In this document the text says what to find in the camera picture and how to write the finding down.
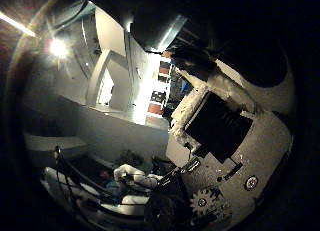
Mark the black cable bundle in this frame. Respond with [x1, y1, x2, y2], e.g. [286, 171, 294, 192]
[53, 145, 151, 220]

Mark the long strip ceiling light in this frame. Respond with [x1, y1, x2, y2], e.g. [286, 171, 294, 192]
[0, 10, 37, 38]

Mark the shelf with orange boxes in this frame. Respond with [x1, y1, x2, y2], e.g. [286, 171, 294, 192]
[145, 50, 175, 119]

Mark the blue box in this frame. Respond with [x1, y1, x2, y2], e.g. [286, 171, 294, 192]
[179, 79, 193, 95]

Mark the round ceiling lamp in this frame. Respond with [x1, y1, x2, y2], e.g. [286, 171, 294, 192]
[48, 37, 71, 60]

